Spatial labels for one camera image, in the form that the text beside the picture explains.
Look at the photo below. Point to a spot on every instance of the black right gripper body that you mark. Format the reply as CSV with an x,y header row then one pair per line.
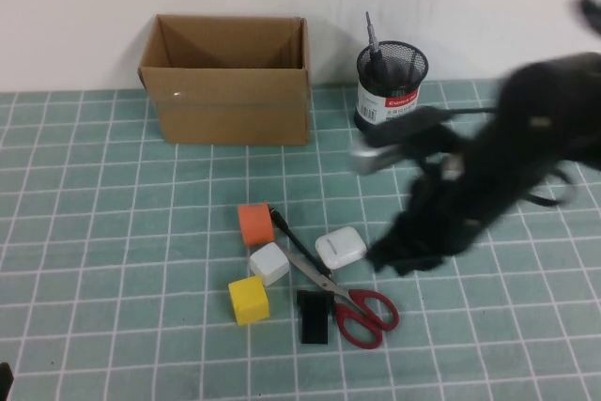
x,y
455,204

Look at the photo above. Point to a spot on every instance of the white block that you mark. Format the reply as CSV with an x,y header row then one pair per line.
x,y
269,264

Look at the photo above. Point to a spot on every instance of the black plastic bracket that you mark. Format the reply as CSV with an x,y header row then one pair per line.
x,y
313,321

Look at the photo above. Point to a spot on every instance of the orange block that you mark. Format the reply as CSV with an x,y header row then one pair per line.
x,y
257,227

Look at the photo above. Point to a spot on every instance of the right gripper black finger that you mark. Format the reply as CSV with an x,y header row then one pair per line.
x,y
422,262
394,248

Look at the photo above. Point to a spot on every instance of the black pen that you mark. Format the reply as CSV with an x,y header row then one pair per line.
x,y
300,246

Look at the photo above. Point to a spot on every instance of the open brown cardboard box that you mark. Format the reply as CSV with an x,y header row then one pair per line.
x,y
225,110

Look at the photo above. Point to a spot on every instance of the white earbuds case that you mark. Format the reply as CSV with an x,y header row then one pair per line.
x,y
339,248

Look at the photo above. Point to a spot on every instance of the yellow block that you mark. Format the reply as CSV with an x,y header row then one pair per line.
x,y
249,300

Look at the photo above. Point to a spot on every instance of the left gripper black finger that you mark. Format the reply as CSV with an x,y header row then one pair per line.
x,y
4,382

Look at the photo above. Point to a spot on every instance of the right wrist camera black silver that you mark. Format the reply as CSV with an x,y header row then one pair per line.
x,y
399,135

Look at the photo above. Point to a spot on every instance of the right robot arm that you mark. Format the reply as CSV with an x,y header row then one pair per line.
x,y
554,100

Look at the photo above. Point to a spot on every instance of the green checked tablecloth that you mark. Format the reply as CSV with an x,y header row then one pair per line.
x,y
141,232

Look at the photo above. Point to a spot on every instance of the black mesh pen holder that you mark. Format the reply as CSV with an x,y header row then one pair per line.
x,y
375,100

